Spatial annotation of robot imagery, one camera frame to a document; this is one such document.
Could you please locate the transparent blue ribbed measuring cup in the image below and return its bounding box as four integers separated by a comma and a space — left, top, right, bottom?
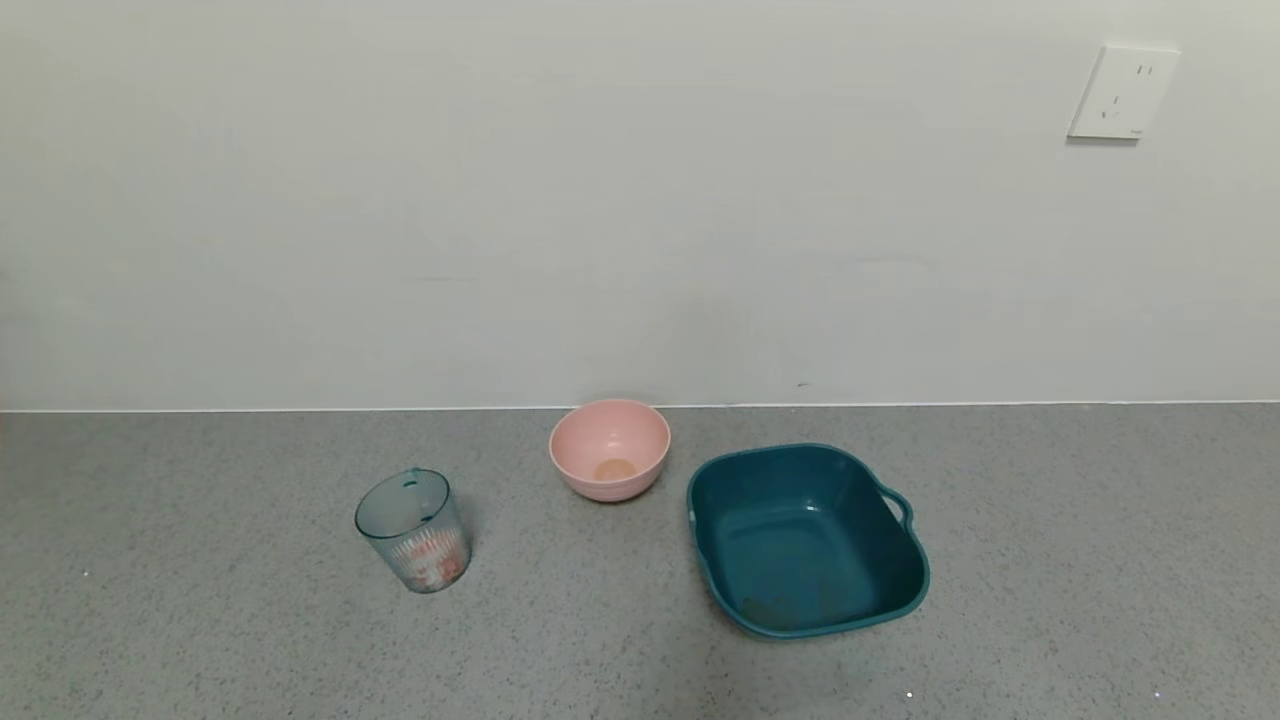
354, 467, 473, 595

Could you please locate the red and white candy heap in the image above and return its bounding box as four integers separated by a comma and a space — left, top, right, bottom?
395, 535, 469, 591

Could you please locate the pink plastic bowl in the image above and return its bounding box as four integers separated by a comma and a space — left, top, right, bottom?
548, 398, 672, 503

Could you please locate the teal square basin with handles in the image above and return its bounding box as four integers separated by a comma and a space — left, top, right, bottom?
686, 442, 932, 640

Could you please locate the white wall socket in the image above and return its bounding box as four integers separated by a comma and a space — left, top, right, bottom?
1067, 44, 1181, 141

